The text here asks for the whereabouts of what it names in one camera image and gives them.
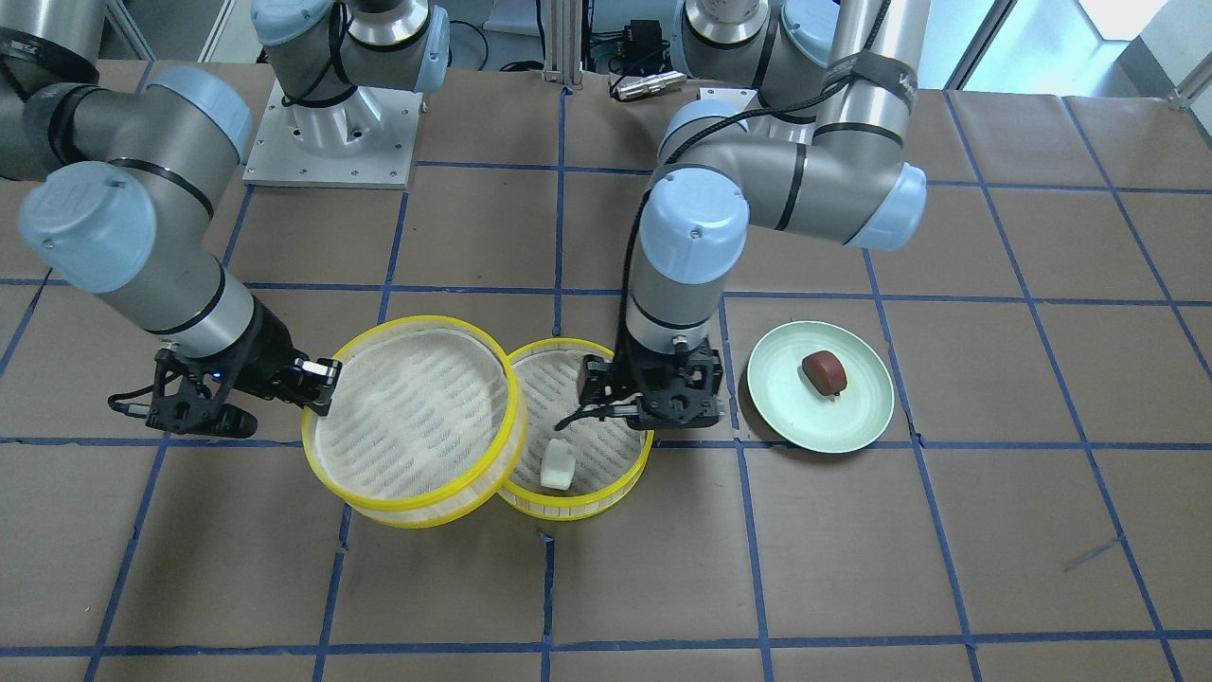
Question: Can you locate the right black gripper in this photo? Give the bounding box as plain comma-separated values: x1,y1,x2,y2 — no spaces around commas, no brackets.
107,299,343,439

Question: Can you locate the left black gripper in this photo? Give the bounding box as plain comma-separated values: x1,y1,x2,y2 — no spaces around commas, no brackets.
554,336,724,432

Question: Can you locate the yellow steamer basket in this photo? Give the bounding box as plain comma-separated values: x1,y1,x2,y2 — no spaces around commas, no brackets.
301,315,527,529
498,337,653,521

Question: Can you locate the white steamed bun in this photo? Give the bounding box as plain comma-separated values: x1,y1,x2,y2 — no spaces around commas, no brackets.
541,439,579,492

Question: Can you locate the brown steamed bun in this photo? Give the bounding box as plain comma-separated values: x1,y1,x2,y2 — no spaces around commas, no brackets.
800,350,848,396

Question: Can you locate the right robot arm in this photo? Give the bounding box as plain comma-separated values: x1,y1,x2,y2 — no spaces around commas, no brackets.
2,1,450,439

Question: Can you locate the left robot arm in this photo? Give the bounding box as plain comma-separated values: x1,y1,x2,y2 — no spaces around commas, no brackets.
555,1,930,431

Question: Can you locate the light green plate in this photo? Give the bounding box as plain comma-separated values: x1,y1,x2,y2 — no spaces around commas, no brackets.
747,322,894,454

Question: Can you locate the silver cylindrical connector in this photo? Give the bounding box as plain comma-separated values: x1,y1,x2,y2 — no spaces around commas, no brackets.
608,70,687,102

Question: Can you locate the black power adapter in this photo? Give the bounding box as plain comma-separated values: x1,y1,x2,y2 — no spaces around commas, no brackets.
621,19,667,73

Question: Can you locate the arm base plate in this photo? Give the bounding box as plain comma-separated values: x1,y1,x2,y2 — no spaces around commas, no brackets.
242,84,424,189

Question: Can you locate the aluminium frame post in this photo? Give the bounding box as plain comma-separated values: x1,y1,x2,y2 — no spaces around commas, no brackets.
541,1,587,90

